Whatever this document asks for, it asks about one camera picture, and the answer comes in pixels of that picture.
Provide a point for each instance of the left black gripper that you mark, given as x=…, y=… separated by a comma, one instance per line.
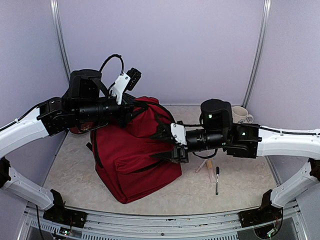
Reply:
x=128, y=111

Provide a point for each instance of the right aluminium frame post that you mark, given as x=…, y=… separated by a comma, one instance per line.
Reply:
x=258, y=52

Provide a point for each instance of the red floral round case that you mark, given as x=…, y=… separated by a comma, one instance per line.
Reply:
x=80, y=129

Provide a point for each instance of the white printed mug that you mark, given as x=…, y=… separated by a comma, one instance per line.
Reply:
x=240, y=115

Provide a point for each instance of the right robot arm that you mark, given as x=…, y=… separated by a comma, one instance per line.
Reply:
x=247, y=140

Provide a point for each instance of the front aluminium rail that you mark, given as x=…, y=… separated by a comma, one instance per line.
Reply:
x=101, y=225

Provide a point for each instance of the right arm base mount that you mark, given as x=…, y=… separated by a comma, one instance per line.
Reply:
x=256, y=216

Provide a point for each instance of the aluminium frame post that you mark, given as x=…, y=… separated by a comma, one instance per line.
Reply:
x=54, y=6
x=258, y=52

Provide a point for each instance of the beige capped marker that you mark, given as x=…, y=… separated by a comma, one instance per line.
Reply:
x=211, y=172

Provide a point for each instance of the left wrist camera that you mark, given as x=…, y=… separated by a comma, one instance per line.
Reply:
x=124, y=82

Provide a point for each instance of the green tipped black marker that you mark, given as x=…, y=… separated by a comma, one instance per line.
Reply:
x=217, y=181

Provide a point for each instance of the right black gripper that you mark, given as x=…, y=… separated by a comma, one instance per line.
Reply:
x=175, y=156

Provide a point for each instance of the left aluminium frame post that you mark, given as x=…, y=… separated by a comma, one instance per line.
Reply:
x=54, y=6

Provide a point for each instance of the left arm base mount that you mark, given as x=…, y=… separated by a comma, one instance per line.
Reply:
x=66, y=216

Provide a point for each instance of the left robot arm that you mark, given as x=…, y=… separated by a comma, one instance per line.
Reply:
x=87, y=100

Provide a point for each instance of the red backpack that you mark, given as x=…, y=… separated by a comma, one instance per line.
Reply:
x=124, y=158

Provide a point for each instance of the clear pink pen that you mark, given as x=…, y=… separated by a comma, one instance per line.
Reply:
x=201, y=166

